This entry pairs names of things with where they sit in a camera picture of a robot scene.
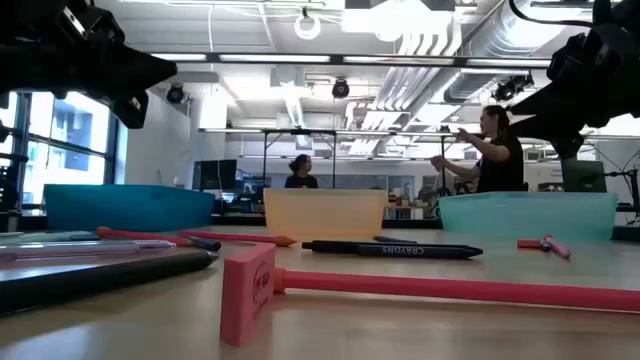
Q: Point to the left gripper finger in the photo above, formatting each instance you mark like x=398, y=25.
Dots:
x=132, y=84
x=147, y=64

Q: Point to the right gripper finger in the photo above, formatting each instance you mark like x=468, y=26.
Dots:
x=547, y=105
x=547, y=131

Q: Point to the pink pencil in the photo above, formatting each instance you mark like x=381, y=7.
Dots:
x=235, y=236
x=130, y=234
x=557, y=246
x=450, y=288

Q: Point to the blue eraser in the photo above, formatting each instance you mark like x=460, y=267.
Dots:
x=85, y=237

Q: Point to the clear pen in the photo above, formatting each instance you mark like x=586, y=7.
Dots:
x=75, y=248

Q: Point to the navy crayon with white print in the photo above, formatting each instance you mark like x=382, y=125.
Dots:
x=415, y=251

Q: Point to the pale teal pen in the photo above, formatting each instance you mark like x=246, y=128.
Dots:
x=35, y=237

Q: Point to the matte black pen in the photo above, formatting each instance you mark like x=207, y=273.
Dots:
x=100, y=277

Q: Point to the black click pen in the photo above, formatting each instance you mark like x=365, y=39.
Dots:
x=330, y=246

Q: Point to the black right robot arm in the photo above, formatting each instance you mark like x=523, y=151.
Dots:
x=620, y=20

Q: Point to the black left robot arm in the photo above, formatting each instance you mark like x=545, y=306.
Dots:
x=25, y=45

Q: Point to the person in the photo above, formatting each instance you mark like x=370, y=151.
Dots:
x=301, y=181
x=500, y=170

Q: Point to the black monitor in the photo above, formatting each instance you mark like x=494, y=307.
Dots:
x=215, y=175
x=590, y=176

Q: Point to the window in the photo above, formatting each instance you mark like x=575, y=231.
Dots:
x=70, y=130

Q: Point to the teal plastic bin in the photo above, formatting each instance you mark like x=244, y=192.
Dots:
x=525, y=215

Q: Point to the black stand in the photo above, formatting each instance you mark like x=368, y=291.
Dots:
x=635, y=190

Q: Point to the dark blue plastic bin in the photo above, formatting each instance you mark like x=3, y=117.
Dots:
x=125, y=207

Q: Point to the black overhead light bar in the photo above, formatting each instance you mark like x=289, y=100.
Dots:
x=337, y=59

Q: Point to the orange plastic bin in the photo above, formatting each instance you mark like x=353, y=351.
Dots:
x=325, y=212

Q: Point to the pink eraser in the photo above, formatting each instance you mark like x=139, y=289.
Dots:
x=247, y=295

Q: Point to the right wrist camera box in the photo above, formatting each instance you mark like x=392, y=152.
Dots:
x=568, y=146

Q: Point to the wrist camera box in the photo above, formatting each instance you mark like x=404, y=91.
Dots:
x=131, y=110
x=568, y=146

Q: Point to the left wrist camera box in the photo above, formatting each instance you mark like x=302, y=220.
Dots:
x=131, y=110

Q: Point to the black ceiling camera cluster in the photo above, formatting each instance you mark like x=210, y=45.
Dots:
x=507, y=90

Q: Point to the silver ventilation duct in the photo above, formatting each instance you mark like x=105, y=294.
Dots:
x=500, y=35

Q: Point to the black gantry frame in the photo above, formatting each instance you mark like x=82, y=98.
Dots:
x=300, y=132
x=443, y=147

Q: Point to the black aluminium table frame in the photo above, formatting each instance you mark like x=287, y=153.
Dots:
x=240, y=220

